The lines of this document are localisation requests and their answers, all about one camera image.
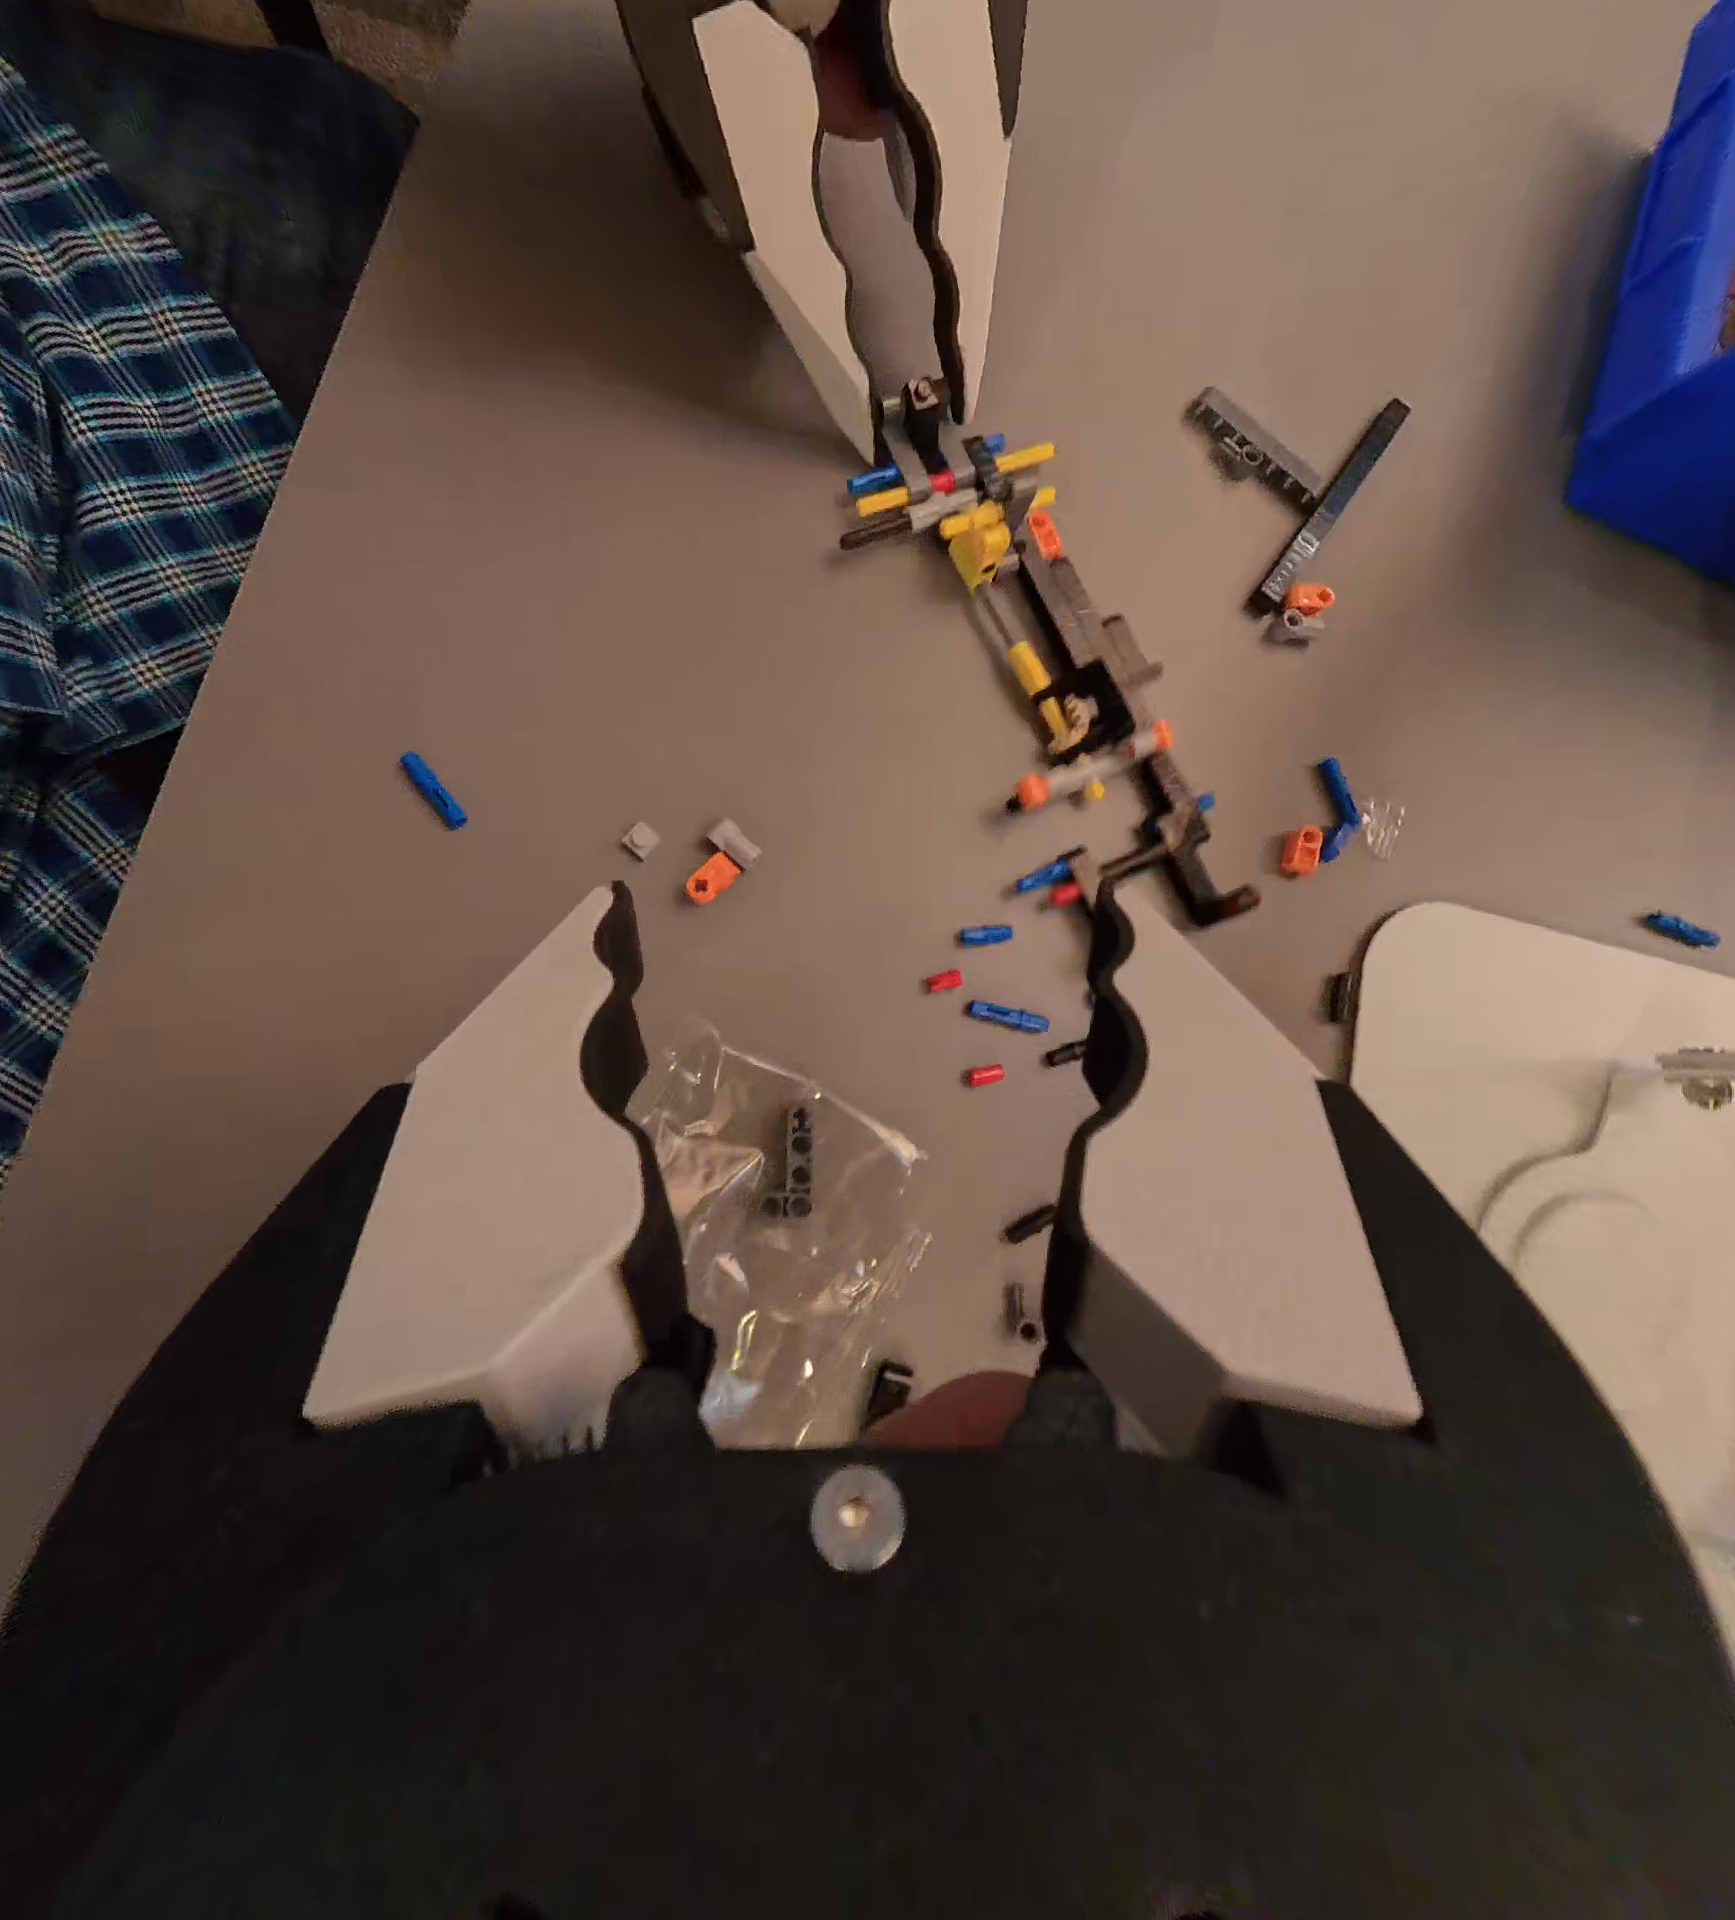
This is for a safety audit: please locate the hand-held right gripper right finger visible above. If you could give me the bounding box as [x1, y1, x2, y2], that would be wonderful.
[1033, 878, 1424, 1455]

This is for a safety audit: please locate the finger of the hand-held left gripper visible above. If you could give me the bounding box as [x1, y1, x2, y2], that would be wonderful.
[872, 0, 1019, 430]
[686, 0, 896, 465]

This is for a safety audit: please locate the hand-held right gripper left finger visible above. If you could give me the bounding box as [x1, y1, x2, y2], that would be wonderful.
[300, 878, 718, 1449]

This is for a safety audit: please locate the multicolour lego technic assembly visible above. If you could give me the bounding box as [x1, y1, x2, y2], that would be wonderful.
[839, 378, 1266, 931]

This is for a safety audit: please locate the dark grey lego beam piece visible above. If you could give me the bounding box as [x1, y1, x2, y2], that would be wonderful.
[761, 1102, 824, 1221]

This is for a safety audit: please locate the long black lego beam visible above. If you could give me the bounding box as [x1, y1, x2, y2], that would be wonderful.
[1245, 397, 1416, 619]

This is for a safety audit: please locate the person's left hand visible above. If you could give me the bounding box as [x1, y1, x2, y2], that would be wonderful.
[808, 34, 896, 143]

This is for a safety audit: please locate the clear plastic bag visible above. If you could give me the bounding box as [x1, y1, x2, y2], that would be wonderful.
[629, 1023, 932, 1449]

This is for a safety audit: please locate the person's plaid shirt torso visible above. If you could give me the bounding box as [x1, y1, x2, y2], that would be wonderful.
[0, 0, 300, 1351]

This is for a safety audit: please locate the blue storage bin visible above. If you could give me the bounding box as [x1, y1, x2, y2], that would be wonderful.
[1566, 0, 1735, 631]

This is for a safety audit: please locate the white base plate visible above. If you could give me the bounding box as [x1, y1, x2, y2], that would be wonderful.
[1347, 899, 1735, 1741]

